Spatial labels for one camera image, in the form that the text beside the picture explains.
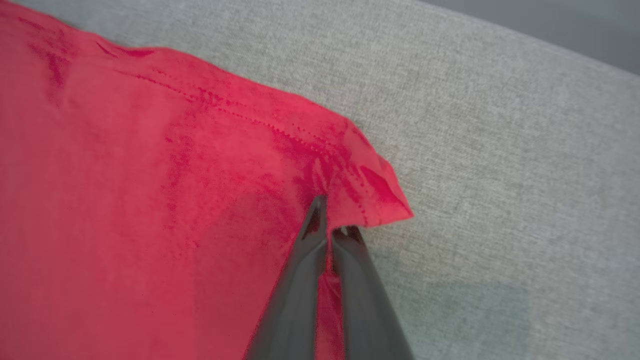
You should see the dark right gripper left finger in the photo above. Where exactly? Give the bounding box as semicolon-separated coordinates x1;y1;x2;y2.
244;195;329;360

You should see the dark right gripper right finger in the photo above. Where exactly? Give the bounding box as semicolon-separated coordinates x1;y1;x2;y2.
330;225;416;360

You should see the red and white garment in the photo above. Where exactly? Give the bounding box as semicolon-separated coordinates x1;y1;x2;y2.
0;0;415;360

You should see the grey fabric sofa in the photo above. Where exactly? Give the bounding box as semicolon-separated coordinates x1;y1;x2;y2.
10;0;640;360

